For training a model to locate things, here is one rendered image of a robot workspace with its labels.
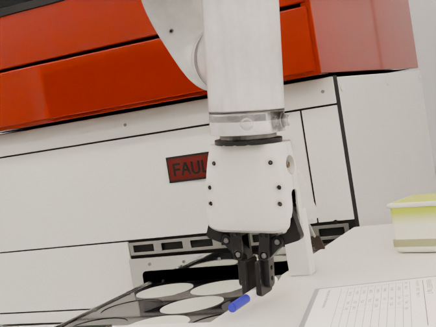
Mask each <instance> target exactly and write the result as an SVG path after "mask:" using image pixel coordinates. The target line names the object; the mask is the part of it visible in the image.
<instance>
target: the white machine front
mask: <svg viewBox="0 0 436 327"><path fill-rule="evenodd" d="M284 104H285V108H284V109H285V110H284V112H285V114H289V115H290V117H291V124H290V125H289V126H285V130H284V131H280V132H277V136H282V140H290V142H291V146H292V149H293V154H294V157H295V163H296V167H297V170H299V171H301V173H302V176H303V177H304V180H305V182H306V185H307V187H308V189H309V192H310V194H311V196H312V198H313V201H314V203H315V205H316V207H317V210H318V212H319V214H320V216H319V217H318V218H316V220H315V223H313V224H310V225H311V226H322V225H329V224H343V223H348V225H349V230H351V229H352V228H353V227H359V218H358V214H357V206H356V198H355V193H354V185H353V180H352V172H351V167H350V159H349V154H348V146H347V142H346V134H345V126H344V121H343V113H342V108H341V100H340V95H339V87H338V82H337V75H332V76H327V77H321V78H316V79H309V80H303V81H298V82H292V83H287V84H284ZM217 139H220V136H211V135H210V122H209V112H208V98H203V99H196V100H192V101H185V102H181V103H174V104H167V105H163V106H155V107H152V108H145V109H141V110H134V111H129V112H123V113H118V114H112V115H104V116H101V117H93V118H89V119H82V120H78V121H71V122H67V123H60V124H56V125H49V126H45V127H38V128H31V129H27V130H20V131H16V132H9V133H5V134H0V325H10V324H41V323H58V322H66V321H68V320H69V319H72V318H73V317H76V316H77V315H80V314H81V313H84V312H86V311H88V310H90V309H92V308H93V307H95V306H98V305H100V304H102V303H104V302H107V301H109V300H111V299H113V298H115V297H117V296H119V295H121V294H123V293H125V292H127V291H128V290H131V289H133V288H134V287H133V283H132V276H131V272H130V264H129V260H130V259H132V258H137V257H145V256H161V255H169V254H185V253H193V252H208V251H217V250H229V249H228V248H215V249H207V250H192V251H183V252H168V253H160V254H144V255H136V256H131V253H130V246H129V243H137V242H144V241H158V240H166V239H180V238H187V237H201V236H207V235H206V232H207V229H208V220H207V215H206V176H204V177H198V178H189V179H183V180H174V181H171V177H170V173H169V166H168V161H167V160H170V159H175V158H183V157H188V156H197V155H202V154H209V149H210V145H211V144H214V143H215V140H217Z"/></svg>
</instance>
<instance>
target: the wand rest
mask: <svg viewBox="0 0 436 327"><path fill-rule="evenodd" d="M297 173H298V181H299V186H300V196H301V203H302V220H301V222H300V225H301V227H302V230H303V233H304V237H303V238H302V239H301V240H299V241H296V242H294V243H290V244H287V245H285V251H286V255H287V263H288V267H289V275H290V276H300V275H311V274H312V273H314V272H315V263H314V258H313V251H312V246H311V238H310V233H309V224H313V223H315V220H316V218H318V217H319V216H320V214H319V212H318V210H317V207H316V205H315V203H314V201H313V198H312V196H311V194H310V192H309V189H308V187H307V185H306V182H305V180H304V177H303V176H302V173H301V171H299V170H298V171H297Z"/></svg>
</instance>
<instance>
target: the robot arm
mask: <svg viewBox="0 0 436 327"><path fill-rule="evenodd" d="M141 2H142V4H143V7H144V9H145V11H146V13H147V16H148V18H149V20H150V22H151V23H152V26H153V27H154V29H155V31H156V32H157V34H158V35H159V37H160V39H161V41H162V42H163V44H164V45H165V47H166V48H167V50H168V51H169V53H170V55H171V56H172V57H173V59H174V61H175V62H176V64H177V65H178V66H179V68H180V69H181V70H182V72H183V73H184V74H185V76H186V77H187V78H188V79H189V80H190V81H192V83H194V85H196V86H198V87H199V88H201V89H203V90H206V91H207V92H208V112H209V122H210V135H211V136H220V139H217V140H215V143H214V144H211V145H210V149H209V154H208V163H207V171H206V215H207V220H208V229H207V232H206V235H207V237H208V238H210V239H212V240H215V241H218V242H222V243H223V244H224V245H225V246H226V247H227V248H228V249H229V250H230V251H231V252H232V254H233V257H234V259H236V260H237V262H238V273H239V284H240V285H242V294H243V295H244V294H245V293H247V292H249V291H250V290H251V289H253V288H255V287H256V294H257V295H258V296H259V297H263V296H264V295H266V294H267V293H268V292H270V291H271V290H272V288H273V286H274V283H275V278H274V256H275V255H277V252H278V251H279V250H280V249H281V248H282V247H283V246H284V245H287V244H290V243H294V242H296V241H299V240H301V239H302V238H303V237H304V233H303V230H302V227H301V225H300V222H301V220H302V203H301V196H300V186H299V181H298V173H297V167H296V163H295V157H294V154H293V149H292V146H291V142H290V140H282V136H277V132H280V131H284V130H285V126H289V125H290V124H291V117H290V115H289V114H285V112H284V110H285V109H284V108H285V104H284V80H283V68H282V44H281V32H280V8H279V0H141ZM285 231H287V232H286V233H283V234H280V235H278V233H280V232H285ZM250 233H259V254H258V259H259V260H258V261H257V257H256V255H252V247H251V242H250Z"/></svg>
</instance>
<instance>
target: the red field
mask: <svg viewBox="0 0 436 327"><path fill-rule="evenodd" d="M167 161H168V166H169V173H170V177H171V181H174V180H183V179H189V178H198V177H204V176H206V171H207V163H208V154H202V155H197V156H188V157H183V158H175V159H170V160H167Z"/></svg>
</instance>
